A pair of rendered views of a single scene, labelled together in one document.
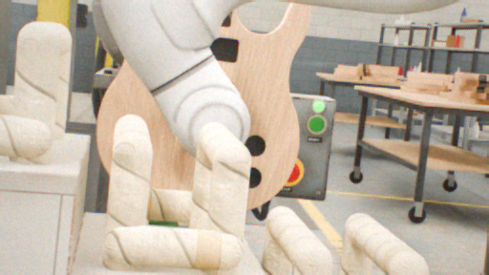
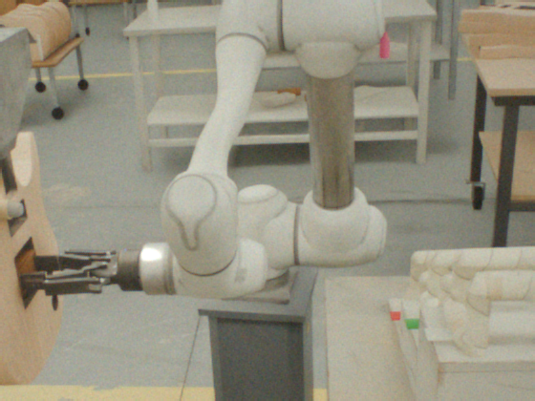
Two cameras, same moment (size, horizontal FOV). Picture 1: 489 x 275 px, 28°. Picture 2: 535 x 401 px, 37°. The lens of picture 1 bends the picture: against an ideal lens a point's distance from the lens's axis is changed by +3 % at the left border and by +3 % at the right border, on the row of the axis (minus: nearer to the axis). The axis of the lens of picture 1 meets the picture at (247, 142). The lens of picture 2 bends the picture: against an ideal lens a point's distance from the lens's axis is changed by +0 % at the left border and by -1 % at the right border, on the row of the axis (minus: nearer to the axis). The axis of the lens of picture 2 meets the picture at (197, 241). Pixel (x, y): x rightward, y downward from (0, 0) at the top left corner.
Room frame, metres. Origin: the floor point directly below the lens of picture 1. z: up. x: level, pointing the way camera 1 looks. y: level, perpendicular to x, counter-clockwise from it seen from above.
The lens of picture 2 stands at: (1.05, 1.21, 1.71)
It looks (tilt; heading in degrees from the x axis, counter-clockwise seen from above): 25 degrees down; 284
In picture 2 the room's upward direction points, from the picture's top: 5 degrees counter-clockwise
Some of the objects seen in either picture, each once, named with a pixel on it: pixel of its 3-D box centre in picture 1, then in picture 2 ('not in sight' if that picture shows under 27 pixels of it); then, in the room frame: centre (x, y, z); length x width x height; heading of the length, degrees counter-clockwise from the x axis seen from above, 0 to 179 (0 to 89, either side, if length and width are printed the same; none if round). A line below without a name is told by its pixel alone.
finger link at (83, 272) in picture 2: not in sight; (75, 278); (1.56, 0.10, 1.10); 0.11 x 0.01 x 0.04; 26
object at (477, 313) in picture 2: not in sight; (476, 320); (0.93, 0.27, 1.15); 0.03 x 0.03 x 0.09
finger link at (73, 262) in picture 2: not in sight; (85, 263); (1.56, 0.04, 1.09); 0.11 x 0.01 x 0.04; 165
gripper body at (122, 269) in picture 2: not in sight; (117, 270); (1.49, 0.07, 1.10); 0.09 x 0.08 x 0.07; 6
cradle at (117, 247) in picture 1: (175, 247); not in sight; (0.78, 0.05, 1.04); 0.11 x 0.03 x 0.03; 99
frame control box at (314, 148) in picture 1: (269, 153); not in sight; (1.96, -0.05, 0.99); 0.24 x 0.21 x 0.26; 5
